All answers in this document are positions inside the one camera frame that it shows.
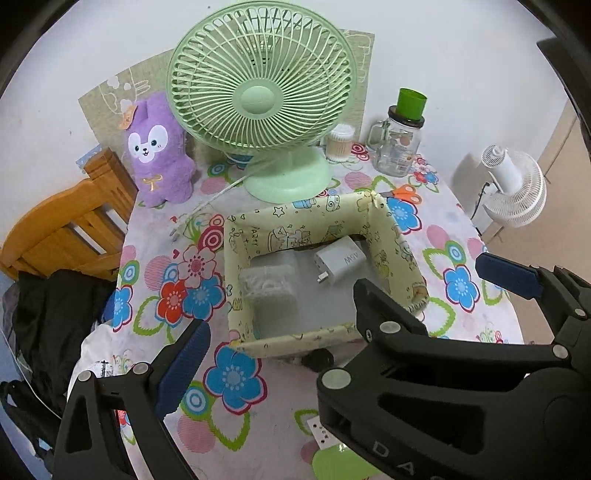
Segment white power strip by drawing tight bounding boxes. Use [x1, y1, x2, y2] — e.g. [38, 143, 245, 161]
[307, 413, 352, 457]

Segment orange scissors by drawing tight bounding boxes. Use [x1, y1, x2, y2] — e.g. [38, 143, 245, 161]
[381, 184, 423, 205]

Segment glass jar mug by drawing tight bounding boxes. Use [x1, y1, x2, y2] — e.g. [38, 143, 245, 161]
[367, 105, 426, 177]

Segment black fan cable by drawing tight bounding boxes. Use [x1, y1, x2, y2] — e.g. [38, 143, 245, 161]
[470, 179, 491, 219]

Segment white charger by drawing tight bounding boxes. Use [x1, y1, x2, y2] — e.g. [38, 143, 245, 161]
[314, 237, 365, 286]

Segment cotton swab box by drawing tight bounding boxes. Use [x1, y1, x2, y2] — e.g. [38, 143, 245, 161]
[325, 124, 358, 162]

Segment black clothing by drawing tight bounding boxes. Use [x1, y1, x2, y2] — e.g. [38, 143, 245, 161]
[11, 270, 121, 416]

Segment purple plush bunny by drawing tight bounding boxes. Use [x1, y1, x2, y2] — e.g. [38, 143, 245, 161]
[122, 91, 197, 208]

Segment light green flat object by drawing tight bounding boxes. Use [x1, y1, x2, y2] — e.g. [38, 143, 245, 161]
[311, 445, 384, 480]

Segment green plastic cup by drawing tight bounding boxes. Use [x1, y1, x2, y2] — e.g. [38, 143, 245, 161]
[396, 88, 428, 121]

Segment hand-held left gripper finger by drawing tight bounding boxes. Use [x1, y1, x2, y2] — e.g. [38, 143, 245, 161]
[52, 318, 212, 480]

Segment floral tablecloth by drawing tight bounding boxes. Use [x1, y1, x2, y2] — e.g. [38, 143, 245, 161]
[69, 143, 525, 480]

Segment wooden chair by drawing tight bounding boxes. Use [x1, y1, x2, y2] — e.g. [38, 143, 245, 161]
[0, 148, 139, 282]

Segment white floor fan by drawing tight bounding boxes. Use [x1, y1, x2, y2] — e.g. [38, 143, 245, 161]
[480, 144, 548, 228]

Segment yellow cartoon storage box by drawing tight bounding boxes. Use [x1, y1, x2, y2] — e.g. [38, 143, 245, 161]
[223, 191, 428, 361]

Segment clear plastic bag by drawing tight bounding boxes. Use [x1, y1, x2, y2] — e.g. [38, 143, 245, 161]
[238, 265, 296, 302]

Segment blue printed sheet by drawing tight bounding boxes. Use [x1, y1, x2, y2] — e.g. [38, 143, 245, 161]
[75, 142, 101, 168]

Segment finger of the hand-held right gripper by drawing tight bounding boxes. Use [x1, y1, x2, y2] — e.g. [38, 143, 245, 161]
[477, 253, 591, 365]
[316, 278, 573, 480]

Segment small black object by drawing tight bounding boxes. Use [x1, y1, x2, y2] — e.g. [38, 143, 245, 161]
[302, 351, 335, 372]

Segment white fan power cord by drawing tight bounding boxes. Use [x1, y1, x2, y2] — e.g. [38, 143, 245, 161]
[168, 157, 278, 241]

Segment green desk fan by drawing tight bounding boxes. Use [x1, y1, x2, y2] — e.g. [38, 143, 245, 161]
[166, 0, 358, 204]

